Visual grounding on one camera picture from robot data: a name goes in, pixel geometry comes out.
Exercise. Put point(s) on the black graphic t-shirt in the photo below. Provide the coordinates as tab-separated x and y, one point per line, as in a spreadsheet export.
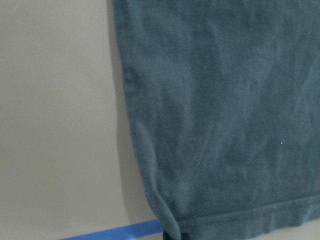
223	103

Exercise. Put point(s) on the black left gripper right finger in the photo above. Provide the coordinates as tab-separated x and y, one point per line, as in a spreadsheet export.
184	236

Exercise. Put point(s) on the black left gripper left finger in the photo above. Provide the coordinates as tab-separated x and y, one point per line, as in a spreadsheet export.
166	236

